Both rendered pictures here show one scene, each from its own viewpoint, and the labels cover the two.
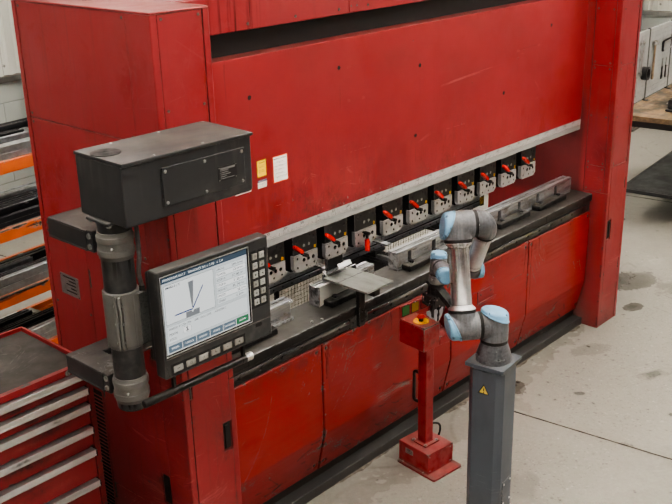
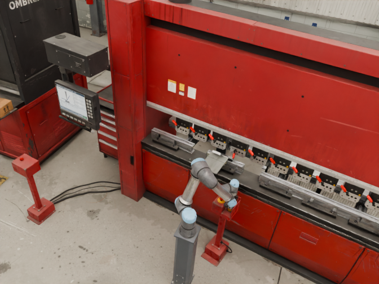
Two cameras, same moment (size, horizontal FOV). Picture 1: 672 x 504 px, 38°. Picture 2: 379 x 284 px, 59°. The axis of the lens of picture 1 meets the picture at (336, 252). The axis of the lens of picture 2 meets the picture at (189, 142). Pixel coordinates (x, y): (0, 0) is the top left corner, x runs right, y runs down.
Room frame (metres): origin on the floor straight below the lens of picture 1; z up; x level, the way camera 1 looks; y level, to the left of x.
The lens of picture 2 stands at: (3.13, -2.31, 3.09)
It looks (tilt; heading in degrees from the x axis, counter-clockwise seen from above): 38 degrees down; 74
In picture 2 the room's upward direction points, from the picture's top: 5 degrees clockwise
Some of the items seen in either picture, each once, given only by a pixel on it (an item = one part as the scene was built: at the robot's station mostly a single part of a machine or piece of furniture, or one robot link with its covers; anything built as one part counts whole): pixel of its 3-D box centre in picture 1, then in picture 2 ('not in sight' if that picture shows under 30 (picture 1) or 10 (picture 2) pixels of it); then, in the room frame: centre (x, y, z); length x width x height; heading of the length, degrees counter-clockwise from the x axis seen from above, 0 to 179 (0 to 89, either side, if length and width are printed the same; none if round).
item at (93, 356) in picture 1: (136, 352); (97, 109); (3.00, 0.70, 1.17); 0.40 x 0.24 x 0.07; 137
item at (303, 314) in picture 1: (427, 263); (280, 194); (4.58, -0.47, 0.85); 3.00 x 0.21 x 0.04; 137
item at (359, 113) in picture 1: (422, 105); (305, 120); (4.62, -0.43, 1.66); 3.00 x 0.08 x 0.80; 137
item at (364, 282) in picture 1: (358, 280); (214, 162); (4.04, -0.10, 1.00); 0.26 x 0.18 x 0.01; 47
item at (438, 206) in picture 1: (436, 195); (304, 171); (4.71, -0.52, 1.18); 0.15 x 0.09 x 0.17; 137
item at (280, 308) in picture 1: (246, 326); (172, 140); (3.74, 0.39, 0.92); 0.50 x 0.06 x 0.10; 137
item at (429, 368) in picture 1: (425, 391); (220, 228); (4.09, -0.41, 0.39); 0.05 x 0.05 x 0.54; 41
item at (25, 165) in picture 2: not in sight; (33, 188); (2.27, 0.42, 0.41); 0.25 x 0.20 x 0.83; 47
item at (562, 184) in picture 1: (488, 218); (351, 214); (5.06, -0.85, 0.92); 1.67 x 0.06 x 0.10; 137
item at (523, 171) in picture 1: (522, 161); not in sight; (5.29, -1.07, 1.18); 0.15 x 0.09 x 0.17; 137
